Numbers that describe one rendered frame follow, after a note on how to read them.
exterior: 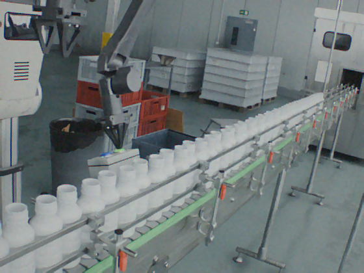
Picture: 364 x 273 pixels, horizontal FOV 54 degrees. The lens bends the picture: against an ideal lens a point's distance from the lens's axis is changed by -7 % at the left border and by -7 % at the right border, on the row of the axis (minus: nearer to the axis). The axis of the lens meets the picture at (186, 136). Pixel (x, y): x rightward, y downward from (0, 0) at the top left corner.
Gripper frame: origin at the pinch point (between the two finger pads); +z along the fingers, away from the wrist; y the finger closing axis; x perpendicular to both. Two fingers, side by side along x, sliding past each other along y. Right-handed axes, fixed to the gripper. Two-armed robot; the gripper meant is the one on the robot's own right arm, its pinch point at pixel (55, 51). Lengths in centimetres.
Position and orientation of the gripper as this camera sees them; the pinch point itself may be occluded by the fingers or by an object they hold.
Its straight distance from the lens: 82.9
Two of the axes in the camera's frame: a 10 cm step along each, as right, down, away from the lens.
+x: 4.9, -1.7, 8.6
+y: 8.6, 2.6, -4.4
